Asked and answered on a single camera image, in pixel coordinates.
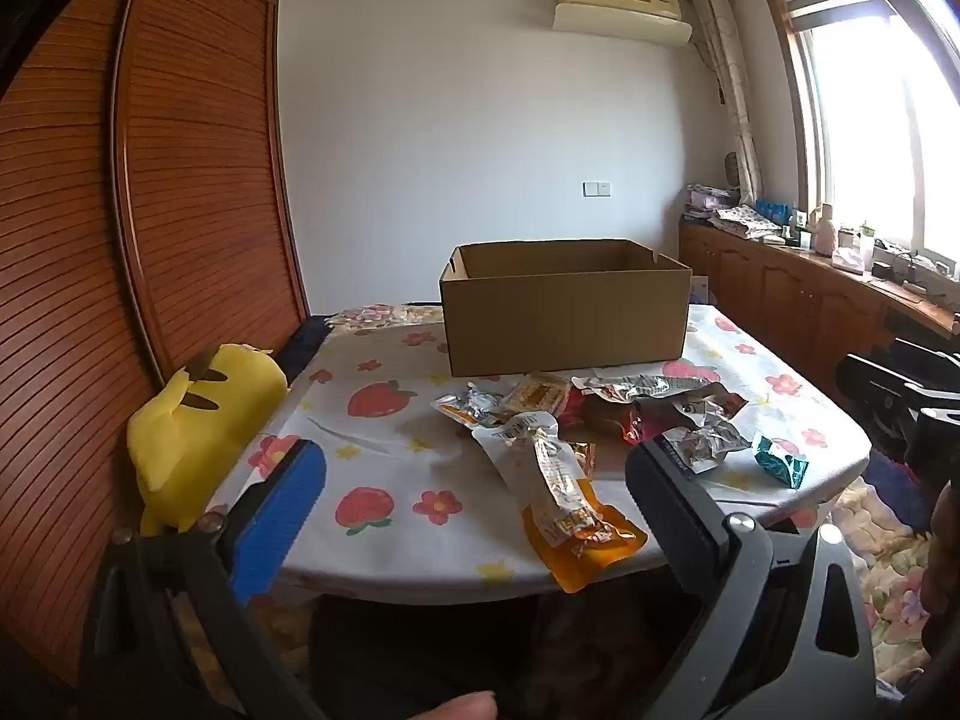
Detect person's dark pants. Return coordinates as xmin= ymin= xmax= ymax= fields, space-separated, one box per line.
xmin=306 ymin=577 xmax=680 ymax=720

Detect floral quilt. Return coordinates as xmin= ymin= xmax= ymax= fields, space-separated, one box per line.
xmin=825 ymin=465 xmax=942 ymax=695

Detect wooden cabinet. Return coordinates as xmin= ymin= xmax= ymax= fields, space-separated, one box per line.
xmin=679 ymin=216 xmax=960 ymax=398

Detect patterned curtain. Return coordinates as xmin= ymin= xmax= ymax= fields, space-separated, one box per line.
xmin=690 ymin=0 xmax=766 ymax=207

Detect brown cardboard box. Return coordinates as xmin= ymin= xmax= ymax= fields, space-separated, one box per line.
xmin=439 ymin=238 xmax=692 ymax=377

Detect strawberry print tablecloth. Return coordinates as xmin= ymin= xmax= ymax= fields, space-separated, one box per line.
xmin=206 ymin=302 xmax=873 ymax=607

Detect wooden louvered wardrobe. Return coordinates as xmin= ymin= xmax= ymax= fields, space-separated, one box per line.
xmin=0 ymin=0 xmax=312 ymax=691

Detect white air conditioner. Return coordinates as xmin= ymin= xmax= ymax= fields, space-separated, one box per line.
xmin=553 ymin=0 xmax=692 ymax=46

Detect flat silver snack packet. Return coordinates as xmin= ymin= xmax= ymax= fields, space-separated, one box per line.
xmin=431 ymin=382 xmax=511 ymax=430

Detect long silver snack packet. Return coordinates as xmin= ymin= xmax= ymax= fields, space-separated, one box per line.
xmin=572 ymin=371 xmax=721 ymax=402

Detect green snack packet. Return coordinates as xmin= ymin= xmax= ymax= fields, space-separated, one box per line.
xmin=752 ymin=435 xmax=809 ymax=490

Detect window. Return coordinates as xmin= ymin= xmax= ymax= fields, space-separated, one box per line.
xmin=759 ymin=0 xmax=960 ymax=271

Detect white orange snack packet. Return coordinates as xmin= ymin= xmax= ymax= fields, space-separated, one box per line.
xmin=472 ymin=420 xmax=649 ymax=595

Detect red brown snack packet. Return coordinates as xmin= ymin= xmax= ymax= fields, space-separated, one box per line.
xmin=561 ymin=382 xmax=749 ymax=445

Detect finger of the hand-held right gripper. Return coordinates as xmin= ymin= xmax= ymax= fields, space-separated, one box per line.
xmin=836 ymin=352 xmax=925 ymax=442
xmin=889 ymin=337 xmax=960 ymax=383

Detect yellow plush toy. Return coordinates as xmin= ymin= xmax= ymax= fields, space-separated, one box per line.
xmin=126 ymin=343 xmax=290 ymax=538

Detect pink bottle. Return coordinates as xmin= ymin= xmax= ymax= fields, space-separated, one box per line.
xmin=814 ymin=202 xmax=842 ymax=257

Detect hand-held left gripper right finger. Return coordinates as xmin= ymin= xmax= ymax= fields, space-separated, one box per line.
xmin=626 ymin=439 xmax=882 ymax=720

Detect crumpled silver snack packet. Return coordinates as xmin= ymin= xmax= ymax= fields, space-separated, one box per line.
xmin=651 ymin=420 xmax=753 ymax=475

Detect person's left hand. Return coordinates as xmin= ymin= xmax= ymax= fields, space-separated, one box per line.
xmin=416 ymin=692 xmax=497 ymax=720

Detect folded patterned cloth stack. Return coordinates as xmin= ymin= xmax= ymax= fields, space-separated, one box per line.
xmin=709 ymin=206 xmax=782 ymax=241

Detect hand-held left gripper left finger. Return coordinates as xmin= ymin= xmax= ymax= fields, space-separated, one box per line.
xmin=79 ymin=439 xmax=327 ymax=720

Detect floral blanket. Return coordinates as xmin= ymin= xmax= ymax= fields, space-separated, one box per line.
xmin=326 ymin=303 xmax=445 ymax=329

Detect purple boxes stack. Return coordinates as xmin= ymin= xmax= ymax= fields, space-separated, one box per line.
xmin=686 ymin=183 xmax=740 ymax=220

